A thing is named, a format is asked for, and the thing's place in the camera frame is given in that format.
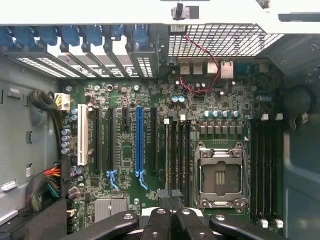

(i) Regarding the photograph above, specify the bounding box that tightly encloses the red and black wire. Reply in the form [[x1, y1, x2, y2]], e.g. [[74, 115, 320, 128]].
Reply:
[[178, 33, 222, 95]]

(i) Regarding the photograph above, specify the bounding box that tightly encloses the silver CPU socket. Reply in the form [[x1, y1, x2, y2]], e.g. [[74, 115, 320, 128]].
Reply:
[[193, 141, 252, 210]]

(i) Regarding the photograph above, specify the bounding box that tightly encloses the long black expansion slot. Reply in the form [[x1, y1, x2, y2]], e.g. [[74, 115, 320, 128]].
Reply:
[[93, 106, 103, 174], [150, 107, 159, 174]]

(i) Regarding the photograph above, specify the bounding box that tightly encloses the CPU socket locking lever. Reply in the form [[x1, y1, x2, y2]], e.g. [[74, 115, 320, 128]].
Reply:
[[193, 142, 204, 209], [239, 142, 252, 209]]

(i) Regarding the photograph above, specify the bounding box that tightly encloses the black round case knob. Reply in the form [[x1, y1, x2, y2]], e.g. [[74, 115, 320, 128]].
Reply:
[[281, 84, 313, 130]]

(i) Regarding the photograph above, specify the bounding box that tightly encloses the blue card retention clip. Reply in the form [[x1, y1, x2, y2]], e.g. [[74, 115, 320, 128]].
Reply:
[[37, 25, 59, 47], [110, 24, 124, 41], [60, 24, 81, 48], [129, 24, 151, 50], [13, 25, 36, 49], [84, 24, 104, 48], [0, 26, 14, 50]]

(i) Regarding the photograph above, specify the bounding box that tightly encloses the green motherboard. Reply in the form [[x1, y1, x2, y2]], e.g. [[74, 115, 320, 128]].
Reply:
[[58, 73, 286, 237]]

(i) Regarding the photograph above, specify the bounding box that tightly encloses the short black expansion slot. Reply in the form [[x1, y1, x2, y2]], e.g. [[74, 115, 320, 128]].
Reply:
[[121, 107, 130, 127]]

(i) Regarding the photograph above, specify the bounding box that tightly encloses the white PCI expansion slot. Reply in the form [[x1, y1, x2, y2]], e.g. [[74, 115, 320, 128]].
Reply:
[[77, 103, 90, 167]]

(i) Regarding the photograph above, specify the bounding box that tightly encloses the black perforated slot cover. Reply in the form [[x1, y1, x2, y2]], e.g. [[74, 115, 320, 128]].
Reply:
[[102, 44, 140, 79], [126, 46, 161, 79], [3, 51, 82, 80], [81, 47, 118, 79]]

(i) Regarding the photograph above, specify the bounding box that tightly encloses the black RAM slot white latch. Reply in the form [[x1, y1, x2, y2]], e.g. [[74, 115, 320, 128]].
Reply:
[[178, 114, 187, 208], [164, 119, 174, 198], [257, 113, 270, 229], [271, 113, 285, 229]]

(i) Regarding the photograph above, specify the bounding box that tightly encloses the black expansion slot blue latch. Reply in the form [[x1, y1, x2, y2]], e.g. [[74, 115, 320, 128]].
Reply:
[[105, 107, 119, 190]]

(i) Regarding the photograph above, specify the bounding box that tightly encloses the black sleeved power cable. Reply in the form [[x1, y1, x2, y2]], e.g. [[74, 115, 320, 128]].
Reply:
[[28, 89, 64, 157]]

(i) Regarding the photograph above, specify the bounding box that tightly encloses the black chassis intrusion switch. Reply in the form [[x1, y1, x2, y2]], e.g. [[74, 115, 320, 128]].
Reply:
[[168, 24, 189, 35]]

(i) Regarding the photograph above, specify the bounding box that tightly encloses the multicoloured main power cable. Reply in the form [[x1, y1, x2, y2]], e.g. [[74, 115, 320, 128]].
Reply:
[[23, 161, 70, 240]]

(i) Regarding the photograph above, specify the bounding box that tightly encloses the silver ethernet port block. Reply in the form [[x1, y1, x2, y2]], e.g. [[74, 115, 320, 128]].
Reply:
[[220, 59, 235, 79]]

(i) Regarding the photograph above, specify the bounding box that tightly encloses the silver USB port block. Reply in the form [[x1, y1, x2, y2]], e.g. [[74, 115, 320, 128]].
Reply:
[[178, 60, 204, 76]]

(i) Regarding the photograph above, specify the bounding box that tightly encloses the silver chipset heatsink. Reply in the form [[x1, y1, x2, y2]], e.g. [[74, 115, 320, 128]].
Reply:
[[94, 198, 128, 224]]

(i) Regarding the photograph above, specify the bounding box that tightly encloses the grey and black case latch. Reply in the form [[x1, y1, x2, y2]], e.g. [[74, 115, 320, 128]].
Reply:
[[170, 0, 201, 21]]

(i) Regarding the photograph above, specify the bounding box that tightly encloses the blue serial port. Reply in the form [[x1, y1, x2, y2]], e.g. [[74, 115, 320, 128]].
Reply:
[[234, 63, 259, 74]]

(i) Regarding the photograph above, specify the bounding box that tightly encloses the white power connector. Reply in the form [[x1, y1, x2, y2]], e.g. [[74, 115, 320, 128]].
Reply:
[[53, 92, 71, 113]]

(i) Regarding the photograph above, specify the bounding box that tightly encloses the grey metal PC case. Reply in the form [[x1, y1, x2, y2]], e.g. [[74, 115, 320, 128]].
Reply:
[[0, 0, 320, 240]]

